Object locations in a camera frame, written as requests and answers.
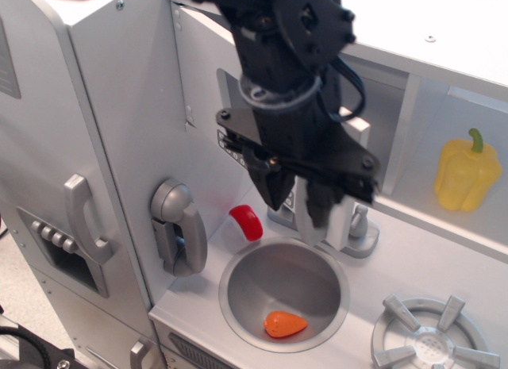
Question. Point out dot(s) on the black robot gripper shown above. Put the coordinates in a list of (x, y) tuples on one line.
[(300, 133)]

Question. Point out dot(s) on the white microwave door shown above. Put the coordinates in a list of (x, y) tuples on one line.
[(210, 71)]

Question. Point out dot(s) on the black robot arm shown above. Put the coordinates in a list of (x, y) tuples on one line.
[(281, 43)]

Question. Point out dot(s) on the red toy pepper slice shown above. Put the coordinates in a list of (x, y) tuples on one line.
[(248, 224)]

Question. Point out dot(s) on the grey toy faucet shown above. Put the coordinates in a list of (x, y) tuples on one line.
[(363, 234)]

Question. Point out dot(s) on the grey round sink bowl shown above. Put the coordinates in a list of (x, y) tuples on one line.
[(283, 274)]

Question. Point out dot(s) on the orange toy carrot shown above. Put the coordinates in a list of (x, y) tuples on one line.
[(280, 324)]

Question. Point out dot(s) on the yellow toy bell pepper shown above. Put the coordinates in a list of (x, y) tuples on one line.
[(466, 171)]

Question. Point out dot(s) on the grey toy stove burner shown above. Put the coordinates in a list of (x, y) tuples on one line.
[(427, 333)]

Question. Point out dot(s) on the white toy fridge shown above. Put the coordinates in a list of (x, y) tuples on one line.
[(48, 134)]

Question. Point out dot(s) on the black equipment bottom left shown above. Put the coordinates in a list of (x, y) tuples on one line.
[(20, 348)]

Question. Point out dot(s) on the grey toy wall phone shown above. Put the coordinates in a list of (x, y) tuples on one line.
[(179, 230)]

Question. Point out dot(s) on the grey lower fridge handle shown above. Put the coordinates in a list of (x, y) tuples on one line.
[(140, 355)]

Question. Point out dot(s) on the grey fridge door handle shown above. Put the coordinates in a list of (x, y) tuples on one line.
[(77, 194)]

